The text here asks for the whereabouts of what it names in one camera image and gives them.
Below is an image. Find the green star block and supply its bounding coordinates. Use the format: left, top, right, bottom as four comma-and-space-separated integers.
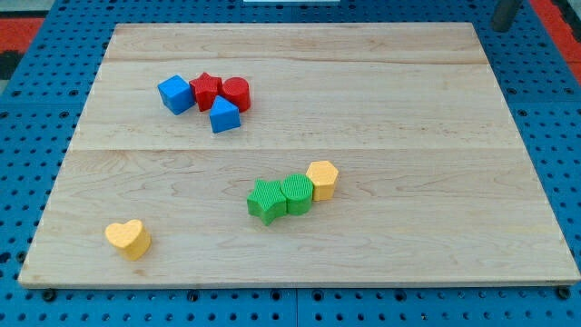
247, 179, 287, 226

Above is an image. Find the red cylinder block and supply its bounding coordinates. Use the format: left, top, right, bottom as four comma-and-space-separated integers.
222, 76, 251, 113

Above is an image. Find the blue triangle block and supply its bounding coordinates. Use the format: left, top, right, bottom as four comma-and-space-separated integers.
209, 95, 241, 134

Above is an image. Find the grey cylindrical robot arm tip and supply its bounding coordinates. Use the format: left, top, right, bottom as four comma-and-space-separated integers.
490, 0, 523, 33

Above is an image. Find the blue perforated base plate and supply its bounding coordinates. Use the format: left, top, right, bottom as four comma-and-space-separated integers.
1, 1, 580, 326

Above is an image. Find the red star block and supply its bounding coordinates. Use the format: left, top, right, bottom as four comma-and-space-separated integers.
189, 73, 222, 112

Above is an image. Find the blue cube block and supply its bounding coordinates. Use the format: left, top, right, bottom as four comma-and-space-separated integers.
157, 74, 195, 115

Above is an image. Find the yellow hexagon block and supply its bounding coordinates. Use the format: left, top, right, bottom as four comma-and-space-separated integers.
306, 161, 339, 202

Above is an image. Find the light wooden board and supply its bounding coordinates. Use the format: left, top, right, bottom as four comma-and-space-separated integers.
19, 23, 580, 289

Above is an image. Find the yellow heart block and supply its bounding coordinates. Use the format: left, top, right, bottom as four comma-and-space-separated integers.
104, 219, 152, 261

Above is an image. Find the green cylinder block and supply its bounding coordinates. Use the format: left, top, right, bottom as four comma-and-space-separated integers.
281, 173, 313, 215

